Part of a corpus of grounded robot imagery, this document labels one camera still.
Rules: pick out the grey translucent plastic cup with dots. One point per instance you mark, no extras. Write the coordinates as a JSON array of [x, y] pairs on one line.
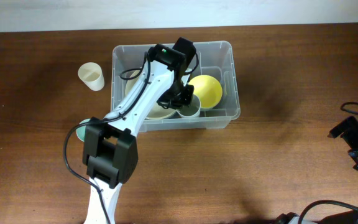
[[192, 110]]

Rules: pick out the mint green plastic cup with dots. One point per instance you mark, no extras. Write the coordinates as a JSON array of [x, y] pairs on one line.
[[80, 132]]

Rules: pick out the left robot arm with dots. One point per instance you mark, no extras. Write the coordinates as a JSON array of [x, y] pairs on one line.
[[110, 147]]

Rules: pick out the cream plastic cup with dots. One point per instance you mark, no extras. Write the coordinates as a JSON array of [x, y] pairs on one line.
[[91, 75]]

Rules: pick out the yellow plastic bowl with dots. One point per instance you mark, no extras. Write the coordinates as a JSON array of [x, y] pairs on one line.
[[208, 90]]

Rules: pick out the white plastic bowl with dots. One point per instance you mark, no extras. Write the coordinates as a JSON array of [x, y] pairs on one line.
[[216, 107]]

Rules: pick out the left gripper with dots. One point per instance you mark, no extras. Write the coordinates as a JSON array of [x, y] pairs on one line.
[[179, 101]]

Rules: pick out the beige plate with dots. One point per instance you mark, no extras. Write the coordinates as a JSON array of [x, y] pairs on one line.
[[157, 112]]

